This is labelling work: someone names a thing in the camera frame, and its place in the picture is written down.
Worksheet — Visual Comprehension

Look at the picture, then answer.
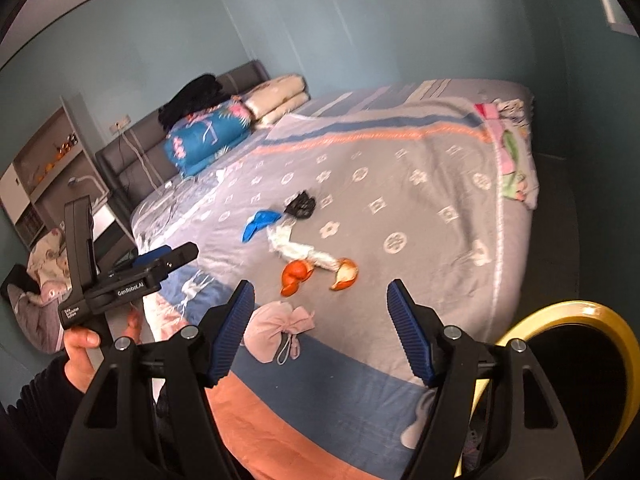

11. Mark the white plastic bag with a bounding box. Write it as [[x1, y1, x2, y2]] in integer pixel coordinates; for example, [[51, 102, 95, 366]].
[[266, 219, 340, 272]]

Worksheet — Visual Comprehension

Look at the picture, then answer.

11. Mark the small black crumpled trash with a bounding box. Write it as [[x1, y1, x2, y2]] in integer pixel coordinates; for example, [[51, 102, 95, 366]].
[[284, 191, 316, 220]]

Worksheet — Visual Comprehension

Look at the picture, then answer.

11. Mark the yellow-rimmed black trash bin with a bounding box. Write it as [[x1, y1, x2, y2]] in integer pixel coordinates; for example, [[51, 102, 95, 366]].
[[458, 300, 639, 479]]

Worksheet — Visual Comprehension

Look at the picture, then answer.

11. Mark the person's left hand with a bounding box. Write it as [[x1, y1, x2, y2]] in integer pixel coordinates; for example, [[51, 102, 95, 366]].
[[63, 307, 143, 393]]

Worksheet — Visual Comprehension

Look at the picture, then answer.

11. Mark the clothes heap on chair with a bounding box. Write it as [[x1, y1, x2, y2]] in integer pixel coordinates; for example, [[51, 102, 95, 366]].
[[1, 228, 72, 354]]

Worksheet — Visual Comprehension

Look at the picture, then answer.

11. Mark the orange peel piece right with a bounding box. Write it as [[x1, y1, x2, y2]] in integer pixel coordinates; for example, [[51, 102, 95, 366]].
[[330, 258, 359, 292]]

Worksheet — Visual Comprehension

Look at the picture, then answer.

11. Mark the orange peel piece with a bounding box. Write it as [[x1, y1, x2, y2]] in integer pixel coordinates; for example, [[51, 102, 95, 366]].
[[330, 258, 359, 292], [281, 260, 314, 297]]

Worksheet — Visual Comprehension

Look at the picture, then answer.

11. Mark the orange peel piece left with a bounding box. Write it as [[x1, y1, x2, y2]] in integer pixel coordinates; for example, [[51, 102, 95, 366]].
[[281, 260, 314, 297]]

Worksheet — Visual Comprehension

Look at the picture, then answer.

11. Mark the blue crumpled wrapper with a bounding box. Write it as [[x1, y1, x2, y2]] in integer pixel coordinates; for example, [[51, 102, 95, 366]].
[[242, 209, 282, 243]]

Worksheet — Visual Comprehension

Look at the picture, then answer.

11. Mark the white bedside shelf unit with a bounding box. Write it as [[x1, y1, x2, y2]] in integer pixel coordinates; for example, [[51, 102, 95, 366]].
[[1, 102, 134, 270]]

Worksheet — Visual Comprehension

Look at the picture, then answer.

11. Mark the grey patterned bed quilt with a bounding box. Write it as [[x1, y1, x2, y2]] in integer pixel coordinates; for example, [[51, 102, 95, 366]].
[[131, 79, 533, 479]]

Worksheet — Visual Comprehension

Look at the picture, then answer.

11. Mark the blue floral folded blanket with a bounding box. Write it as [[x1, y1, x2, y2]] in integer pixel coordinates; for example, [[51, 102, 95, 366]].
[[164, 100, 253, 177]]

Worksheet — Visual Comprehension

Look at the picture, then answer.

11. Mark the black clothing pile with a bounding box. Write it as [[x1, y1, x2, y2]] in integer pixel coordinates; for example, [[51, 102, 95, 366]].
[[157, 74, 231, 132]]

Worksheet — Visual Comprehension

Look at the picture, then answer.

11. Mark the colourful floral bed sheet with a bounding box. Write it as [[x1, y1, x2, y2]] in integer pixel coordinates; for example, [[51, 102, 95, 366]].
[[475, 99, 539, 210]]

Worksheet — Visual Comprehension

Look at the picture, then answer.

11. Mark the cream folded blanket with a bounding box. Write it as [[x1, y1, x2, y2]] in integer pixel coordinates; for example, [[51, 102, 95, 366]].
[[243, 74, 310, 126]]

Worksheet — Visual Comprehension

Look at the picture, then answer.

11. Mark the pink drawstring pouch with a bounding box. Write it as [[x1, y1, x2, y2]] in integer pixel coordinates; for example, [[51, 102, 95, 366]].
[[242, 301, 314, 365]]

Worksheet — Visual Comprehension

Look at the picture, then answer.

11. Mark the white charging cable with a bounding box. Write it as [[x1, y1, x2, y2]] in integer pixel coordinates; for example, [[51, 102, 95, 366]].
[[117, 127, 202, 231]]

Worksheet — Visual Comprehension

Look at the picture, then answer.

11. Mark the wall power socket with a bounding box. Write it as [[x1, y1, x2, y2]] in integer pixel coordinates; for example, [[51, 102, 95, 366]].
[[110, 115, 131, 136]]

